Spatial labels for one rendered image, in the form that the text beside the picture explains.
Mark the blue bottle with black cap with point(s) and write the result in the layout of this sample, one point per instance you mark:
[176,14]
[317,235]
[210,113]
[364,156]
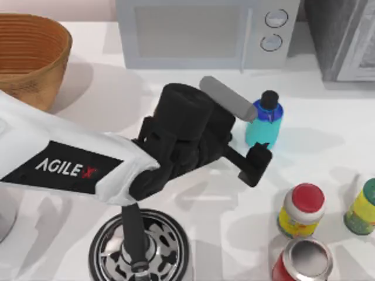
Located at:
[263,131]

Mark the yellow jar with red lid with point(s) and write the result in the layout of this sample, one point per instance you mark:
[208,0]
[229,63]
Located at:
[303,210]

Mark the microwave knob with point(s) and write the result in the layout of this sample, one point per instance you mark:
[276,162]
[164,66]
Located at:
[276,18]
[271,42]

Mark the pale microwave oven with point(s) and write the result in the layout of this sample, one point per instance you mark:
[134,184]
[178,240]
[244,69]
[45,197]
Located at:
[205,29]

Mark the red can with silver top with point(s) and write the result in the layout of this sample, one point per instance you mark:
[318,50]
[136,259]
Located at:
[301,263]

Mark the microwave door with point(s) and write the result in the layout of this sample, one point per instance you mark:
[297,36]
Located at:
[187,32]

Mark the green and yellow can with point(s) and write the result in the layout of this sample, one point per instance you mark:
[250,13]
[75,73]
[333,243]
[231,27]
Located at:
[361,210]

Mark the woven brown basket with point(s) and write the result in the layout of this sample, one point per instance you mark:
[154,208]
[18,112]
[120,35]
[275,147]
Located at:
[32,52]

